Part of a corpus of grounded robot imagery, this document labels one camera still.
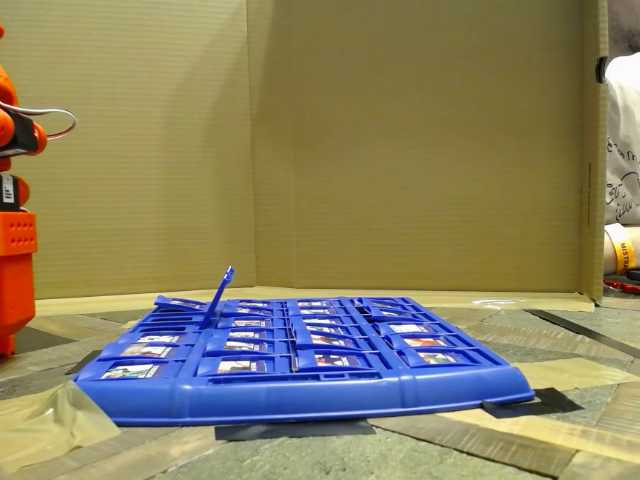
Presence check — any white printed shirt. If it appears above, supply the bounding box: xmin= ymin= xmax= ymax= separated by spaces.
xmin=604 ymin=52 xmax=640 ymax=226

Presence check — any white servo cable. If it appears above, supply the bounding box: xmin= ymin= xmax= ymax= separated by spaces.
xmin=0 ymin=98 xmax=79 ymax=145

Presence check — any clear crumpled tape sheet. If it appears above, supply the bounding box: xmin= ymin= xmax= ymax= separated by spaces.
xmin=0 ymin=382 xmax=122 ymax=475

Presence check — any flip tile Shadow Ninja card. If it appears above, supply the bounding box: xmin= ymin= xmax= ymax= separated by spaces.
xmin=102 ymin=342 xmax=194 ymax=360

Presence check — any red-framed character card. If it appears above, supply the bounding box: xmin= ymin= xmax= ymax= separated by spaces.
xmin=209 ymin=266 xmax=236 ymax=319
xmin=153 ymin=294 xmax=207 ymax=312
xmin=199 ymin=269 xmax=232 ymax=330

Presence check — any long thin black tape line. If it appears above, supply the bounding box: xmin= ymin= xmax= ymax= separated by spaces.
xmin=524 ymin=308 xmax=640 ymax=360

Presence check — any blue cassette with colourful label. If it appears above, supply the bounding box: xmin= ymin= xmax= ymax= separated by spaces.
xmin=397 ymin=347 xmax=484 ymax=369

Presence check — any red handled tool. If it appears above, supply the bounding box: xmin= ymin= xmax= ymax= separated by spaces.
xmin=603 ymin=278 xmax=640 ymax=295

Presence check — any yellow wristband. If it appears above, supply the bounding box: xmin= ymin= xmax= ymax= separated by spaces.
xmin=612 ymin=239 xmax=639 ymax=274

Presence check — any person's forearm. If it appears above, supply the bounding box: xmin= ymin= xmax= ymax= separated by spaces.
xmin=603 ymin=223 xmax=640 ymax=276

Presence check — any flip tile Eric Eagle card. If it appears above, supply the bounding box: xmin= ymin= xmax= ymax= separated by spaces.
xmin=219 ymin=317 xmax=281 ymax=330

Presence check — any orange robot base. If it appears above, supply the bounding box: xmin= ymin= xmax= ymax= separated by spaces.
xmin=0 ymin=210 xmax=39 ymax=357

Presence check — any blue guessing game board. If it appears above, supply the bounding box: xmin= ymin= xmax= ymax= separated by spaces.
xmin=73 ymin=294 xmax=536 ymax=427

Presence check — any blue cassette with orange label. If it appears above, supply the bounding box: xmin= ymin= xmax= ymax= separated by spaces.
xmin=384 ymin=332 xmax=461 ymax=350

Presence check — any brown cardboard box wall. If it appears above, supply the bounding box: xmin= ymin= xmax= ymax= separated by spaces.
xmin=0 ymin=0 xmax=610 ymax=316

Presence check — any brown tape patch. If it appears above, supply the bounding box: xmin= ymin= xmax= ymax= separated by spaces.
xmin=517 ymin=357 xmax=639 ymax=392

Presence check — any flip tile Zap card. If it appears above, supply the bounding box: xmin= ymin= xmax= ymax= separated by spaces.
xmin=222 ymin=305 xmax=281 ymax=318

